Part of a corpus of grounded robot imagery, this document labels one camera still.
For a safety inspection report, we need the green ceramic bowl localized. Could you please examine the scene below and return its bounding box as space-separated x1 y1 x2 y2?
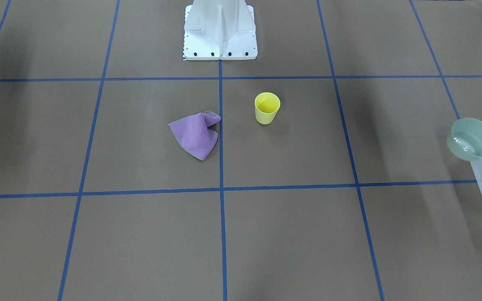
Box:
446 118 482 161

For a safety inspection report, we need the yellow plastic cup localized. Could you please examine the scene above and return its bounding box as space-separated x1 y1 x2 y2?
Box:
254 92 281 125

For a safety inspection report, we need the purple cloth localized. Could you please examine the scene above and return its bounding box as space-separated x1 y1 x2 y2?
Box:
168 110 221 161

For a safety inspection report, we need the white pedestal column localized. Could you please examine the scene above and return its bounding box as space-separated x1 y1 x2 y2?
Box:
182 0 258 61

